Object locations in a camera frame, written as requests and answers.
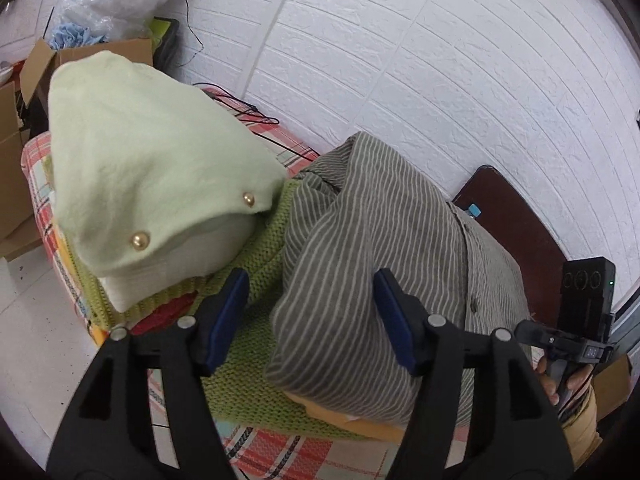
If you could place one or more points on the red plaid blanket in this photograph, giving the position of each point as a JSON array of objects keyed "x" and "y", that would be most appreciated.
[{"x": 280, "y": 450}]

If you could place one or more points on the grey striped shirt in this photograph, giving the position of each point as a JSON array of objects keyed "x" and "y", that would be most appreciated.
[{"x": 375, "y": 220}]

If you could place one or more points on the green knit sweater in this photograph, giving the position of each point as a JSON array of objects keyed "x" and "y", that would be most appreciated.
[{"x": 265, "y": 255}]

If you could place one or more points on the person's right hand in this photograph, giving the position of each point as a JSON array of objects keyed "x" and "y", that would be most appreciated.
[{"x": 546, "y": 382}]

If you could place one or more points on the clear plastic water bottle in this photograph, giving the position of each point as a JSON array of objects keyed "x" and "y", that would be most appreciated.
[{"x": 474, "y": 209}]

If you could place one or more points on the red garment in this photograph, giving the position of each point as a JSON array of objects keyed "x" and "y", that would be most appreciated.
[{"x": 165, "y": 315}]

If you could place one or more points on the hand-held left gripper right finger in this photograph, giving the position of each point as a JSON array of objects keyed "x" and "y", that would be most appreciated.
[{"x": 395, "y": 320}]

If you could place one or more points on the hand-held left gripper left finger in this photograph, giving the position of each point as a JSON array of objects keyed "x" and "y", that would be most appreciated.
[{"x": 230, "y": 317}]

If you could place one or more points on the dark brown wooden headboard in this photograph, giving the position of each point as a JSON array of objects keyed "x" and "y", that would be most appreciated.
[{"x": 515, "y": 230}]

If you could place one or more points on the orange garment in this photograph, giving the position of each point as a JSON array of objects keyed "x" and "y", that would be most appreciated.
[{"x": 330, "y": 415}]

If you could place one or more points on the light green buttoned cardigan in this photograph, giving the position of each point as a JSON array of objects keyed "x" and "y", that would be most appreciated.
[{"x": 150, "y": 160}]

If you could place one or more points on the glass sliding door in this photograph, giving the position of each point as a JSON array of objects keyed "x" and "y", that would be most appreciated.
[{"x": 627, "y": 325}]

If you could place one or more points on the light blue cloth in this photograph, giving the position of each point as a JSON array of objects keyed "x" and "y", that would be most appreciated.
[{"x": 75, "y": 35}]

